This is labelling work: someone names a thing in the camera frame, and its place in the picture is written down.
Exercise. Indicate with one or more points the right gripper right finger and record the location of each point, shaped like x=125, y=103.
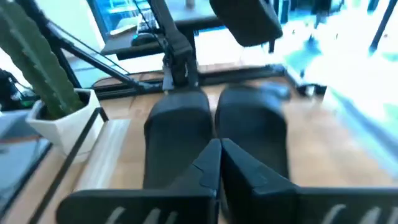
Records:
x=264, y=202

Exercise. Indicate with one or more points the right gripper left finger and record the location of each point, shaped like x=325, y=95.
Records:
x=174, y=205

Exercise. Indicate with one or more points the black frame wooden shelf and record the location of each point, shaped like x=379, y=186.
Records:
x=102, y=149

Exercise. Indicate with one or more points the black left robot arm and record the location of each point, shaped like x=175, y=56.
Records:
x=178, y=53

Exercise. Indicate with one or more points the white plant pot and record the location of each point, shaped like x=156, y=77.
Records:
x=68, y=130

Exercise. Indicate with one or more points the grey reflective panel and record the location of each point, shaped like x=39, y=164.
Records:
x=18, y=161

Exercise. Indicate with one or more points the dark desk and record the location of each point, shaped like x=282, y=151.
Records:
x=124, y=51

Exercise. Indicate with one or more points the black computer mouse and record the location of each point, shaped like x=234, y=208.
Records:
x=143, y=39

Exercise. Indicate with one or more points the black office chair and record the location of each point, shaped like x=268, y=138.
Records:
x=248, y=21

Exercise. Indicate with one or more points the green cactus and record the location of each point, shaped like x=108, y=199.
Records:
x=34, y=62

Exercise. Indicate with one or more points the black rig base rail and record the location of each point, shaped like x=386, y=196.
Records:
x=242, y=76

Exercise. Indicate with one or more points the black rig frame strut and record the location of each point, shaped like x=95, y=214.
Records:
x=102, y=67

